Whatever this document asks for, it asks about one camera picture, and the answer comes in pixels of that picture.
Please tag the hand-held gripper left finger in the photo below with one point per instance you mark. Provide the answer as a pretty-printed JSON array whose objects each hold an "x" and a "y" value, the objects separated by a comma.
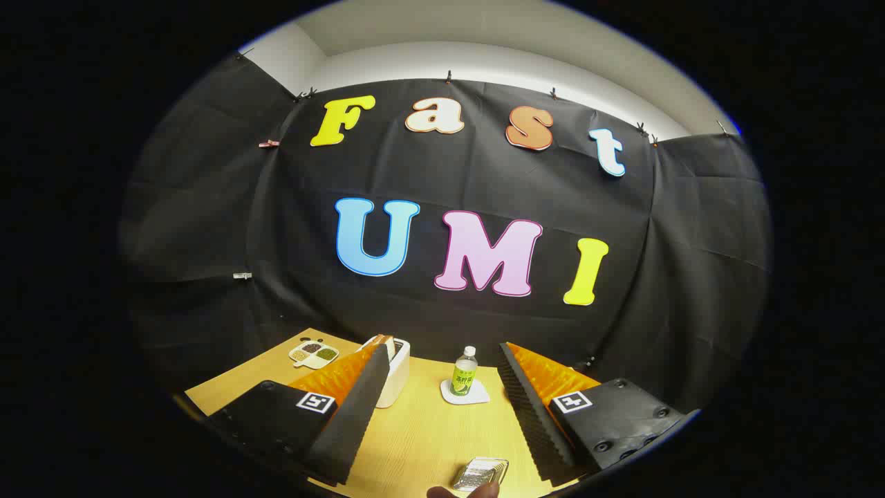
[{"x": 359, "y": 415}]

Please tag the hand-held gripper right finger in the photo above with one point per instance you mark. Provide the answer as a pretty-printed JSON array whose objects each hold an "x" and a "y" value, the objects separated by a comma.
[{"x": 529, "y": 415}]

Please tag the white square coaster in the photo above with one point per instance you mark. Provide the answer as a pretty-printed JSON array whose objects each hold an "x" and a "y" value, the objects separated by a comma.
[{"x": 480, "y": 398}]

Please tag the white toaster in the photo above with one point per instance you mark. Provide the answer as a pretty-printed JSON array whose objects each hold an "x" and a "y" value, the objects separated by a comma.
[{"x": 397, "y": 377}]

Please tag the green label drink bottle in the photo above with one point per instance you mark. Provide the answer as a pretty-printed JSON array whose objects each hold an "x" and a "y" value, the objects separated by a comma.
[{"x": 463, "y": 379}]

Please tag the white divided snack dish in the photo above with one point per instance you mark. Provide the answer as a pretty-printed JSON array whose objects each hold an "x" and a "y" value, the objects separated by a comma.
[{"x": 314, "y": 354}]

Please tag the black backdrop cloth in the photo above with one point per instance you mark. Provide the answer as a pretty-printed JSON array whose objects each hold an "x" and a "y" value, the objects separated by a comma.
[{"x": 207, "y": 207}]

